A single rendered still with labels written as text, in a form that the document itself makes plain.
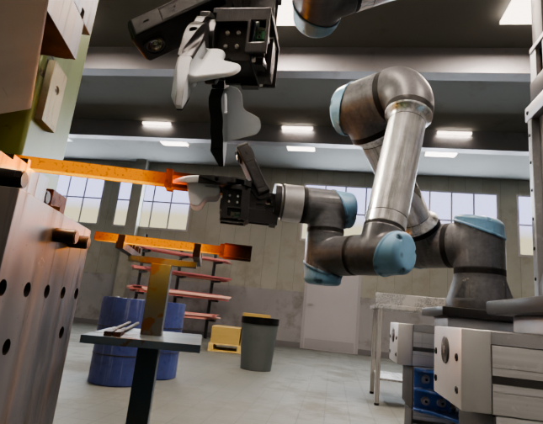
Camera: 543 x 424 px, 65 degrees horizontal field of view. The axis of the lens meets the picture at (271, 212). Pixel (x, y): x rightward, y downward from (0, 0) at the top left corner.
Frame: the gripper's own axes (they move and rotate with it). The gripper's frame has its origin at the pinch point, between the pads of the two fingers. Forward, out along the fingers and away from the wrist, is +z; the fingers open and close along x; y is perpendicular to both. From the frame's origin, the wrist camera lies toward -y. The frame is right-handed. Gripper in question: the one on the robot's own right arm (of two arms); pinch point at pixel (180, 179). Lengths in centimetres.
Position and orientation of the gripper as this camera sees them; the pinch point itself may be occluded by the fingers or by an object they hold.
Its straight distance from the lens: 86.6
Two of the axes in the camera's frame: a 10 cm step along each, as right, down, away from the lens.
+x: -1.2, 2.1, 9.7
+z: -9.9, -1.1, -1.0
